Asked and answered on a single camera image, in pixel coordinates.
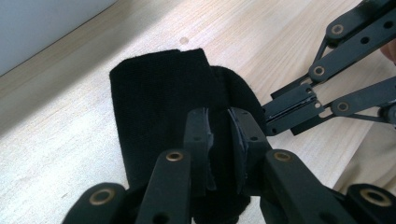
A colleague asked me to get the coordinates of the black sock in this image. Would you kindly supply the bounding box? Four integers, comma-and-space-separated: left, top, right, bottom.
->
108, 48, 269, 224

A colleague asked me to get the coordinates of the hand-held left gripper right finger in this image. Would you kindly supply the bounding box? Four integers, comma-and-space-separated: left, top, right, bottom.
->
227, 106, 273, 196

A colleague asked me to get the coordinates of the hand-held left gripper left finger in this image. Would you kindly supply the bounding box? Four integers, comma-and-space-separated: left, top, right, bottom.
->
182, 107, 218, 198

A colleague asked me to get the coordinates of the light blue divided storage box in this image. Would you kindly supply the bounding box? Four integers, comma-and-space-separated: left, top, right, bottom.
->
0, 0, 120, 77

